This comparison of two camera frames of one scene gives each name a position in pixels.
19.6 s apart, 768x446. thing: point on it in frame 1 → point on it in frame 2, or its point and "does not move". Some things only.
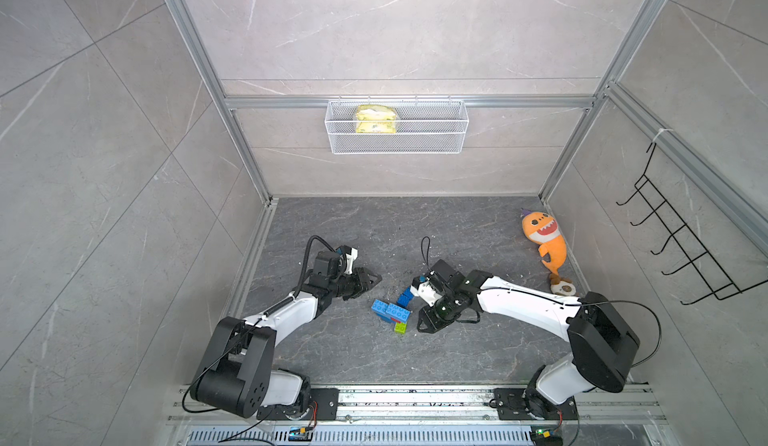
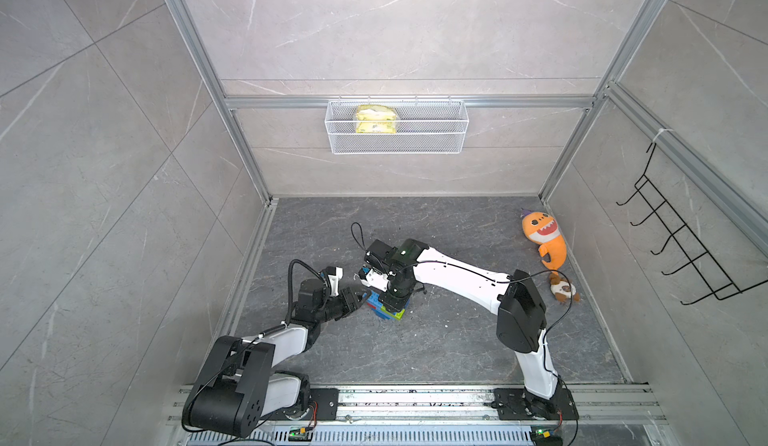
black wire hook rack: (721, 284) does not move
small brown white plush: (562, 286) does not move
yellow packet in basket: (375, 118) does not move
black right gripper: (431, 323) → (393, 305)
